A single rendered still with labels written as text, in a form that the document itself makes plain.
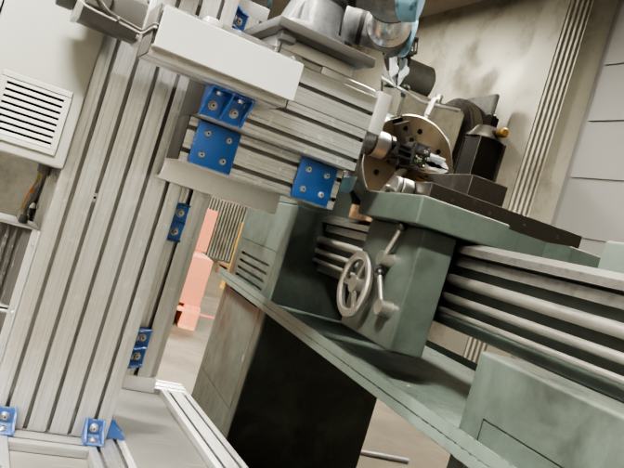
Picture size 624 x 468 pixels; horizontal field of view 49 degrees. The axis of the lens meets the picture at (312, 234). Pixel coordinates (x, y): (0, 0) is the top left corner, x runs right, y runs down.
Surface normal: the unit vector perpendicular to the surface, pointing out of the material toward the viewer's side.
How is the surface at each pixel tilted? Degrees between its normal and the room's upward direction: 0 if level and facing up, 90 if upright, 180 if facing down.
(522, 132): 90
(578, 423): 90
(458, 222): 90
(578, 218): 90
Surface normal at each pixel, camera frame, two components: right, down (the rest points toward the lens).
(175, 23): 0.43, 0.13
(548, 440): -0.90, -0.27
